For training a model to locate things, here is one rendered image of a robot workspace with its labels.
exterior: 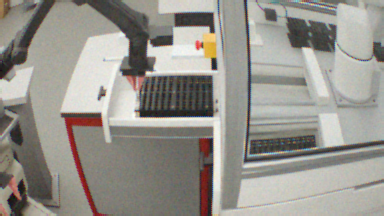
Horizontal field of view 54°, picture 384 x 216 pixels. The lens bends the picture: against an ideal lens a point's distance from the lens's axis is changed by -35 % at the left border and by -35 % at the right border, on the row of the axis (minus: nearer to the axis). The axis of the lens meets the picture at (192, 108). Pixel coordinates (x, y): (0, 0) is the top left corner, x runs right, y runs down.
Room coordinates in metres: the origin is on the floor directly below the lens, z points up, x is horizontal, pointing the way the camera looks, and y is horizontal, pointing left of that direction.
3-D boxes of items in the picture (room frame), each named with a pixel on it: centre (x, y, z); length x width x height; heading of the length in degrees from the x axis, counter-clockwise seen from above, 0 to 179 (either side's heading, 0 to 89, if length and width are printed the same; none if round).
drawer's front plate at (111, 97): (1.39, 0.25, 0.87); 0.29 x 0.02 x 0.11; 178
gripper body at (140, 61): (1.33, 0.15, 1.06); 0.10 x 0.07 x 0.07; 84
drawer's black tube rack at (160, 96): (1.38, 0.05, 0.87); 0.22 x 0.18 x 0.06; 88
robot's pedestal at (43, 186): (1.76, 0.93, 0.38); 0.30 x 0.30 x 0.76; 6
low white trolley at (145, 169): (1.80, 0.22, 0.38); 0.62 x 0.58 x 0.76; 178
